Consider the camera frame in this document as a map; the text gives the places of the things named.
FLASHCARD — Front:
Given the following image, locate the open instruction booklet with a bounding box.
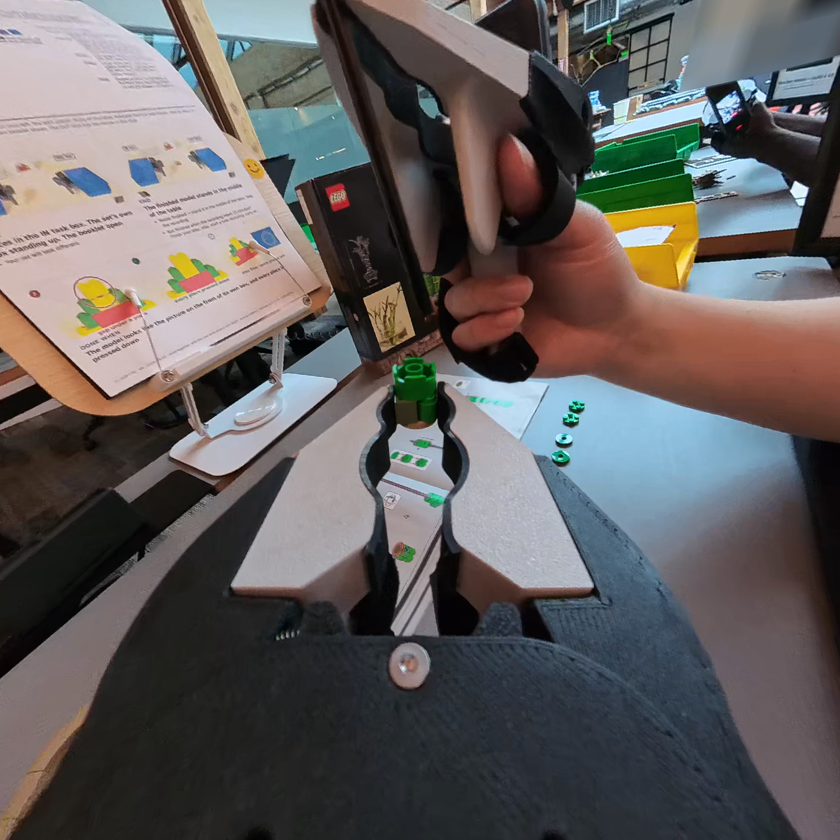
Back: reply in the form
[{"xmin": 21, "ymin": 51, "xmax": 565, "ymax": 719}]
[{"xmin": 379, "ymin": 373, "xmax": 550, "ymax": 634}]

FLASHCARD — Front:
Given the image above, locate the black toy set box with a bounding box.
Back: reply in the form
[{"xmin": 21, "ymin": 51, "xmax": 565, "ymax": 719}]
[{"xmin": 295, "ymin": 163, "xmax": 439, "ymax": 364}]

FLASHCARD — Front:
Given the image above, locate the green round brick stack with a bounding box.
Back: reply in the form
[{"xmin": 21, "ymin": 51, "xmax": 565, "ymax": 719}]
[{"xmin": 392, "ymin": 357, "xmax": 439, "ymax": 429}]

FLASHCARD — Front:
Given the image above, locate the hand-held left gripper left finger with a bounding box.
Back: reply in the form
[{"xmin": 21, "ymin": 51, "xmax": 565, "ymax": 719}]
[{"xmin": 231, "ymin": 386, "xmax": 403, "ymax": 636}]

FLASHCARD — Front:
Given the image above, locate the yellow storage bin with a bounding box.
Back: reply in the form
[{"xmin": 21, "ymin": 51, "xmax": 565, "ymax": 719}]
[{"xmin": 602, "ymin": 202, "xmax": 698, "ymax": 291}]

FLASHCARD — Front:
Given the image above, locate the wooden-edged grey table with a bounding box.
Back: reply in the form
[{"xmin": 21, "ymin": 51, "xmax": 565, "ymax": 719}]
[{"xmin": 689, "ymin": 141, "xmax": 815, "ymax": 258}]

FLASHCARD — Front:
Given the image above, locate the printed instruction sheet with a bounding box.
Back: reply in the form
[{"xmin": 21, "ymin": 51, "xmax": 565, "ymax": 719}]
[{"xmin": 0, "ymin": 0, "xmax": 324, "ymax": 399}]

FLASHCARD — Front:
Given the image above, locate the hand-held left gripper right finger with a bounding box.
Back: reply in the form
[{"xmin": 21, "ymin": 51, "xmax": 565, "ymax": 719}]
[{"xmin": 430, "ymin": 384, "xmax": 595, "ymax": 636}]

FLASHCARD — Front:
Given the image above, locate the another person's forearm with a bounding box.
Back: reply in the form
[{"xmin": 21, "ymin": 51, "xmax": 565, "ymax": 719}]
[{"xmin": 712, "ymin": 98, "xmax": 840, "ymax": 191}]

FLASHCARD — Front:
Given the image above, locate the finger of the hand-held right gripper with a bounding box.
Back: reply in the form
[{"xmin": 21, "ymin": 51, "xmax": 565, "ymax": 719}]
[
  {"xmin": 312, "ymin": 0, "xmax": 431, "ymax": 278},
  {"xmin": 366, "ymin": 31, "xmax": 465, "ymax": 274}
]

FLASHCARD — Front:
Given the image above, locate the row of small green pieces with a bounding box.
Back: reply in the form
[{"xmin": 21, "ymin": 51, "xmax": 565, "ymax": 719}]
[{"xmin": 551, "ymin": 399, "xmax": 587, "ymax": 467}]

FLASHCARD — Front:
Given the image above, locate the person's right hand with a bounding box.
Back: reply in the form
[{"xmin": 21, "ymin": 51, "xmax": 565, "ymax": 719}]
[{"xmin": 443, "ymin": 136, "xmax": 649, "ymax": 382}]

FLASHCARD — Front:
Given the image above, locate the grey desk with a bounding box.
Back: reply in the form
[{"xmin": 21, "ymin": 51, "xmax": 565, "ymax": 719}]
[{"xmin": 0, "ymin": 257, "xmax": 840, "ymax": 840}]

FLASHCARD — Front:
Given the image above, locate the green storage bin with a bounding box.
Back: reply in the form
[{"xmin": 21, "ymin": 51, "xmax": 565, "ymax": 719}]
[{"xmin": 576, "ymin": 122, "xmax": 700, "ymax": 214}]

